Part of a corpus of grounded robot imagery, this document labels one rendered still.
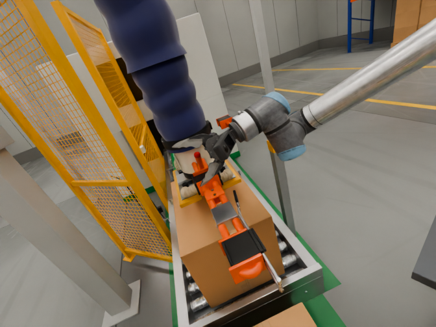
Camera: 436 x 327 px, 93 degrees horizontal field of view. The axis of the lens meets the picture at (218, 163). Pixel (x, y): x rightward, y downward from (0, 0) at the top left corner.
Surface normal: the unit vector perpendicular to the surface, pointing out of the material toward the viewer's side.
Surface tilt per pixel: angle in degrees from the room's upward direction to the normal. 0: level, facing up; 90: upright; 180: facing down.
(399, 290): 0
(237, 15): 90
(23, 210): 90
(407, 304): 0
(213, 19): 90
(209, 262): 90
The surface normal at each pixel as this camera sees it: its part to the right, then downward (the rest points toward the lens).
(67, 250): 0.26, 0.40
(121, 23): -0.22, 0.26
